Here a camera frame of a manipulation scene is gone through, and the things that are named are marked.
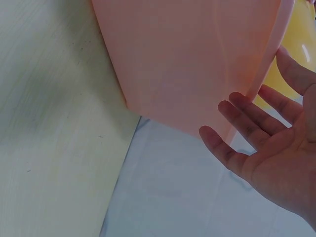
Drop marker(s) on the person's right hand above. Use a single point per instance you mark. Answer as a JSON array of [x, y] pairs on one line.
[[284, 158]]

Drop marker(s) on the yellow plastic container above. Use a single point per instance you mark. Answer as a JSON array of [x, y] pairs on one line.
[[297, 29]]

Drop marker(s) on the pink plastic bin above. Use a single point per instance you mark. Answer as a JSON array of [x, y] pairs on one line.
[[172, 61]]

